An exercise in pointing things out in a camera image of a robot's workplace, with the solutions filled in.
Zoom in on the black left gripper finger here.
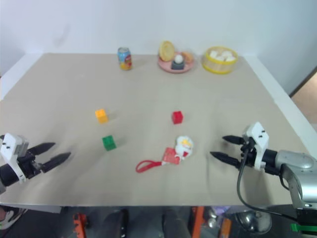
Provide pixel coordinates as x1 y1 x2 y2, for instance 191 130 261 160
40 152 72 174
29 142 56 157

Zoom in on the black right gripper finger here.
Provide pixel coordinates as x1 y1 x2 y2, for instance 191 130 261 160
210 151 243 170
222 135 245 145

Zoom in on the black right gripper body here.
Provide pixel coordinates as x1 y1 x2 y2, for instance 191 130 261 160
239 136 258 170

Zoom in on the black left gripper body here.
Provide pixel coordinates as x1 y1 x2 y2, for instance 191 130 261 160
17 148 48 179

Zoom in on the white black sneaker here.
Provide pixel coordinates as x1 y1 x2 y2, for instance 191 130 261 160
0 206 28 230

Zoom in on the green cube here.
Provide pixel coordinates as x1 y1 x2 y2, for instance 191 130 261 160
102 135 117 151

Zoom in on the red cube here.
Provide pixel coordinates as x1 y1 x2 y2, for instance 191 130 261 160
172 111 184 125

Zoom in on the orange cube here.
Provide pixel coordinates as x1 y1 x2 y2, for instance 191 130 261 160
95 108 109 124

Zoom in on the orange black stand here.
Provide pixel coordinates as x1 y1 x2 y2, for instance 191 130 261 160
72 212 88 238

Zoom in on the orange bar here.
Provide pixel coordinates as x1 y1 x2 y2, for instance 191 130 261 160
191 206 206 238

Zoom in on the shiny silver dome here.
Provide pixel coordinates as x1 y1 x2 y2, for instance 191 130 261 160
234 210 272 234

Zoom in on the yellow steamer basket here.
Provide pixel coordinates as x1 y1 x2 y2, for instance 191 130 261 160
201 45 239 75

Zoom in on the green plastic piece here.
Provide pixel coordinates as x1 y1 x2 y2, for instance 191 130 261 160
290 223 317 233

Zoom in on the orange-brown bread piece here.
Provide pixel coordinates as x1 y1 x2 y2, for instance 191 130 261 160
181 51 194 64

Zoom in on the beige tablecloth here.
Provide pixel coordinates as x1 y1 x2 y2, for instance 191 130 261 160
0 52 311 207

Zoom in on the pink plate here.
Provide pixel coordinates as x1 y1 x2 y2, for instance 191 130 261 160
158 51 198 74

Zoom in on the round sesame bread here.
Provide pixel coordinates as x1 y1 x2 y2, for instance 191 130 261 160
158 40 176 62

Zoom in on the colourful drink can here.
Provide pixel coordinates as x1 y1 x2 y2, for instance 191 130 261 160
117 47 133 71

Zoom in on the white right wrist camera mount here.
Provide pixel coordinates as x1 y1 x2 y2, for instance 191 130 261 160
242 121 270 171

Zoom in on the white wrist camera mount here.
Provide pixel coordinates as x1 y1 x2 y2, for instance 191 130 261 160
242 121 270 171
0 132 30 184

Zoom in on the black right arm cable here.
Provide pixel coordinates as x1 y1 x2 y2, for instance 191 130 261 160
236 148 298 220

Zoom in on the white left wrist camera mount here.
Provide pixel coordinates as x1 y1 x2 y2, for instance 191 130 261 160
0 132 30 184

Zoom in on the lucky cat keychain red strap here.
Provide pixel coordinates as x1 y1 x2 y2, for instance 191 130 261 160
135 135 195 174

